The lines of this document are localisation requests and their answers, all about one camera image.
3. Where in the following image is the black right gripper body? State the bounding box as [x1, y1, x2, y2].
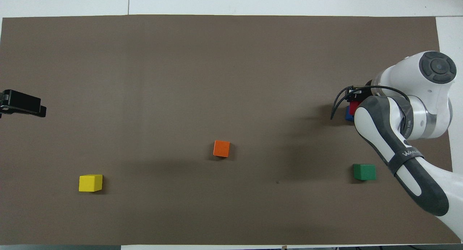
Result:
[345, 84, 374, 103]

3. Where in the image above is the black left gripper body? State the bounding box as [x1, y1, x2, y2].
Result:
[0, 90, 9, 117]

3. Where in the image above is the green wooden cube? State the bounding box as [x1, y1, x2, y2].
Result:
[353, 164, 377, 181]

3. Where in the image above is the yellow wooden cube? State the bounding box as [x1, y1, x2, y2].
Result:
[78, 174, 103, 192]

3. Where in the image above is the brown paper table mat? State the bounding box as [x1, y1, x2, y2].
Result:
[0, 14, 462, 246]

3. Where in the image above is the orange wooden cube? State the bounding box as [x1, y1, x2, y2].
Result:
[213, 140, 231, 158]

